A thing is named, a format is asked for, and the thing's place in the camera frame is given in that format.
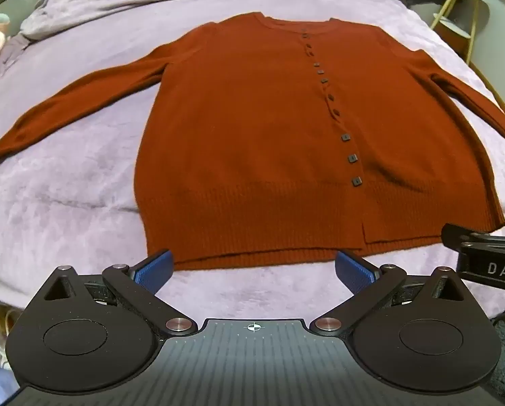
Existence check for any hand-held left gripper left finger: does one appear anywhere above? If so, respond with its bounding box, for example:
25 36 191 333
41 249 198 340

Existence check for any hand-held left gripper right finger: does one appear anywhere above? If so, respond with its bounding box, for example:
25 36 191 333
309 249 468 340

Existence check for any purple fleece bed blanket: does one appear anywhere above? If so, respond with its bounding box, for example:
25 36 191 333
0 0 505 335

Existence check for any rust buttoned knit cardigan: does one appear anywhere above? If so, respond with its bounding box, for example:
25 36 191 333
0 12 505 272

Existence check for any round yellow-legged side table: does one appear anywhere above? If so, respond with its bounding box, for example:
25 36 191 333
430 0 490 67

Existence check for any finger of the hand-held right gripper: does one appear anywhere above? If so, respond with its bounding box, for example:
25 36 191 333
442 215 505 260

